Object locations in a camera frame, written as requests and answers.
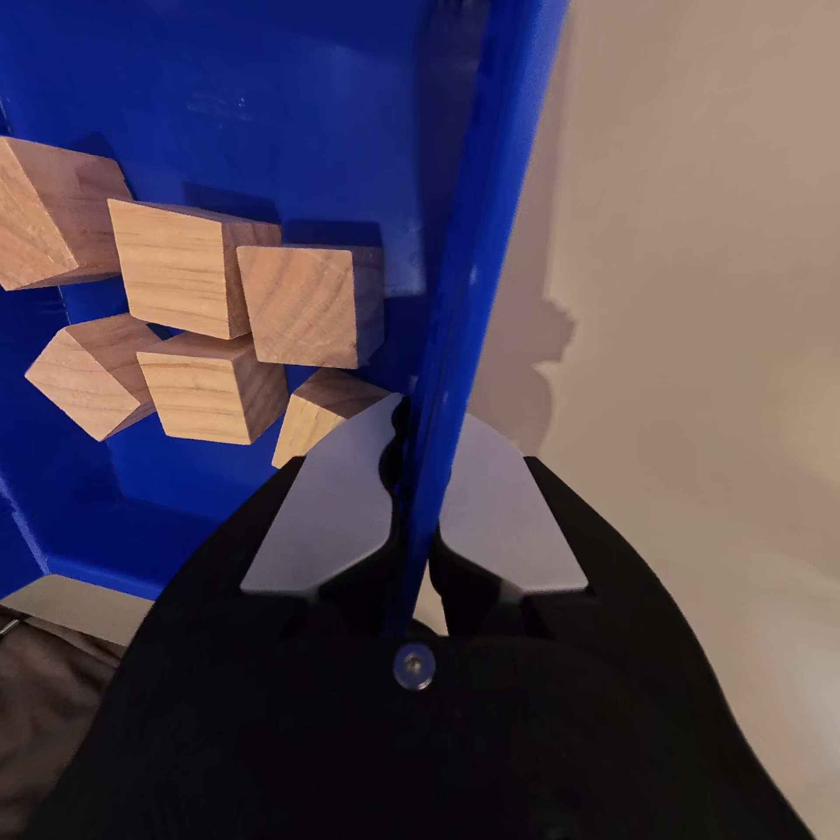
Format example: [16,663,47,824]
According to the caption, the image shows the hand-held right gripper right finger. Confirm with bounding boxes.
[430,413,590,608]

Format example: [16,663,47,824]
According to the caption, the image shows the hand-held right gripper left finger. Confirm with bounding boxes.
[239,392,405,611]

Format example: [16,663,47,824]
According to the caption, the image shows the group of wooden cubes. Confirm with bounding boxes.
[0,136,395,470]

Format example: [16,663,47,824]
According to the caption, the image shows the blue plastic bin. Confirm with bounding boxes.
[0,0,571,641]

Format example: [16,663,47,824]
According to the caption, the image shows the person's dark trousers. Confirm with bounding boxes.
[0,607,126,815]

